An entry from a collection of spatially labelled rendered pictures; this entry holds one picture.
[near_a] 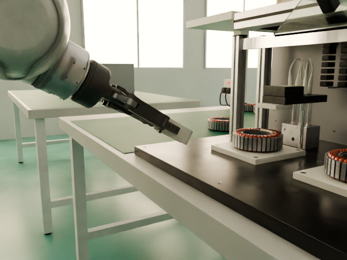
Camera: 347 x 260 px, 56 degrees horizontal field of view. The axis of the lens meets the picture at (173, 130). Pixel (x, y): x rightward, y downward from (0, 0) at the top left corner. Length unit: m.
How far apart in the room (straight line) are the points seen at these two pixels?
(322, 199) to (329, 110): 0.45
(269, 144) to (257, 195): 0.22
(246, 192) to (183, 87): 5.40
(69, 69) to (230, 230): 0.32
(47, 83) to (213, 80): 5.79
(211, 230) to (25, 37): 0.35
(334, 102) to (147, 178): 0.53
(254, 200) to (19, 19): 0.38
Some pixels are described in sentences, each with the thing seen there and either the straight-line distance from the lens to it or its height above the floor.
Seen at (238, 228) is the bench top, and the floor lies 0.75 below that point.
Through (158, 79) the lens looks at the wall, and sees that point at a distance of 5.63.
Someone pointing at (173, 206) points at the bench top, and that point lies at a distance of 0.59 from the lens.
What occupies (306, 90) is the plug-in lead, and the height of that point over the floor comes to 0.91.
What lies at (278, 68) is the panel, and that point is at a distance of 1.06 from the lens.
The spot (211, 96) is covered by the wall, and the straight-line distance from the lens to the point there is 6.24.
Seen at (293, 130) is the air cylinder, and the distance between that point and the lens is 0.86.
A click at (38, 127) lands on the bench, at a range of 1.94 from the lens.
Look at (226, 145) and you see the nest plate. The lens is 0.78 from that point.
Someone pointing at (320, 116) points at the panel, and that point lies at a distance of 0.97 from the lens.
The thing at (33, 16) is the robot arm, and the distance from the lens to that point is 0.30.
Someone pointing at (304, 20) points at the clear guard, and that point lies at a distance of 0.50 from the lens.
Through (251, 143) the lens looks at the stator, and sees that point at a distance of 0.72.
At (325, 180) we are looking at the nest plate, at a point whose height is 0.78.
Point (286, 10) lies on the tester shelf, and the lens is 0.86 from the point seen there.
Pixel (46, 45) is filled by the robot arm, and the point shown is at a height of 0.98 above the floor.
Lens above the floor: 0.96
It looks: 10 degrees down
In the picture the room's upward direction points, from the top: straight up
